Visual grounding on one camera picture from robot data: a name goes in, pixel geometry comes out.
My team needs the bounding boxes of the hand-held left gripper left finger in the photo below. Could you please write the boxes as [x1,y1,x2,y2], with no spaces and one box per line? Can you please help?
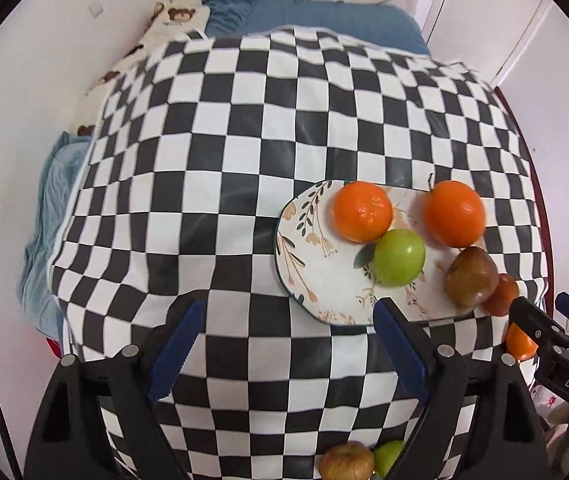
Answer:
[23,299,206,480]

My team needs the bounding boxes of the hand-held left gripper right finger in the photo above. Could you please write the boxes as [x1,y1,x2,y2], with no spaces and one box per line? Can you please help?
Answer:
[373,297,551,480]

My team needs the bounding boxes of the small orange tangerine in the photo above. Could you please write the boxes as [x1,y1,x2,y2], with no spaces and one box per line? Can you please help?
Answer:
[505,322,539,362]

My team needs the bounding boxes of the floral ceramic plate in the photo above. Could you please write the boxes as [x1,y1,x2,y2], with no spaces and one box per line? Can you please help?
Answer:
[274,180,490,328]

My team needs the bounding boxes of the small dark red fruit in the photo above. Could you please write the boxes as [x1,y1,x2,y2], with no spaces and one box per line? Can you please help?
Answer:
[482,273,520,317]

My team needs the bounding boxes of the brownish red apple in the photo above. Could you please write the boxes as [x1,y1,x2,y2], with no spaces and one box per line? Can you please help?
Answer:
[445,246,500,309]

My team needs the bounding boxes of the large green apple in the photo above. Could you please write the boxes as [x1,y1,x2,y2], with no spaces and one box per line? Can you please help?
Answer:
[372,229,426,288]

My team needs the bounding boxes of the small green apple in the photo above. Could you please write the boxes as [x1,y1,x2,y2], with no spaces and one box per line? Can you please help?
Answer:
[373,439,406,478]

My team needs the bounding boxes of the red yellow apple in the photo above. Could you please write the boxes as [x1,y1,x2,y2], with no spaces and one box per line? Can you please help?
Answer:
[319,442,376,480]

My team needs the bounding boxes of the smooth orange with stem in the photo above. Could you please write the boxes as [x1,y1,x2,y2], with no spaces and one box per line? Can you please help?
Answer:
[423,174,487,249]

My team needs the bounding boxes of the dimpled orange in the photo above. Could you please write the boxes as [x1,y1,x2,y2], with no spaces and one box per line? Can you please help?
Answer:
[333,180,394,242]

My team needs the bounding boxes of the light blue blanket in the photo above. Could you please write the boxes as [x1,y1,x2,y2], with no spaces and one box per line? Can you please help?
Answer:
[17,130,91,342]

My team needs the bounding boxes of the black white checkered tablecloth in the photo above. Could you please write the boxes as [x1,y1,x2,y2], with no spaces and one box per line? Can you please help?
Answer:
[47,26,553,480]

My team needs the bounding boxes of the white door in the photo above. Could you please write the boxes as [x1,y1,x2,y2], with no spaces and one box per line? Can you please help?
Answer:
[423,0,551,87]

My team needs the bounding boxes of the bear print cloth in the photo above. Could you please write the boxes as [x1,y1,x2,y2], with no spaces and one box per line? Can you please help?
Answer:
[77,0,214,139]

